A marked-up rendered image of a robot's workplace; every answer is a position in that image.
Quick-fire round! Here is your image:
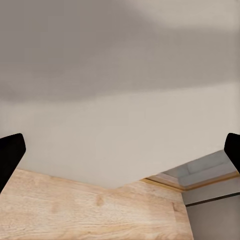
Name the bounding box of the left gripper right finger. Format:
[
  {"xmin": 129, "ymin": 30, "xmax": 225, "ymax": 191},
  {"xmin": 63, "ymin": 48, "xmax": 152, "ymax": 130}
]
[{"xmin": 224, "ymin": 132, "xmax": 240, "ymax": 173}]

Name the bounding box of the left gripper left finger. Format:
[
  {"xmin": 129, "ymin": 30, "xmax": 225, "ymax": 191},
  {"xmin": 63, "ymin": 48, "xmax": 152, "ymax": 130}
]
[{"xmin": 0, "ymin": 133, "xmax": 26, "ymax": 193}]

